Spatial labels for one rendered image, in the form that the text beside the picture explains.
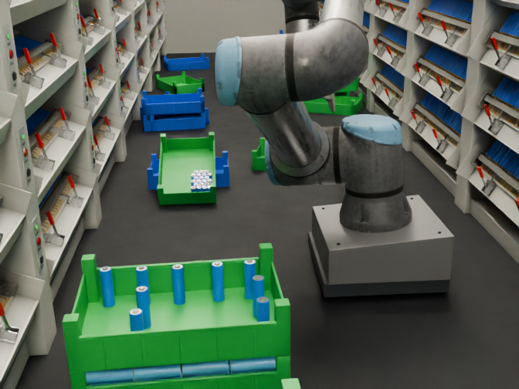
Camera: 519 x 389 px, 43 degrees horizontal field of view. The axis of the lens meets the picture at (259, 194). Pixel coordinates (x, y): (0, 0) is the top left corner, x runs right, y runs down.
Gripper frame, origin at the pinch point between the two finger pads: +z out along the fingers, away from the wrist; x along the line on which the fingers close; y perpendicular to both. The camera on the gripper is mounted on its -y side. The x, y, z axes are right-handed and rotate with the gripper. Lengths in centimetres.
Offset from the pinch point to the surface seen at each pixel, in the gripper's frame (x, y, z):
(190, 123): -145, -57, -19
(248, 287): 43, 60, 34
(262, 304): 54, 66, 35
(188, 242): -46, 13, 32
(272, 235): -32.7, -9.6, 31.9
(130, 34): -165, -39, -66
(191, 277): 35, 65, 33
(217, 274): 41, 64, 32
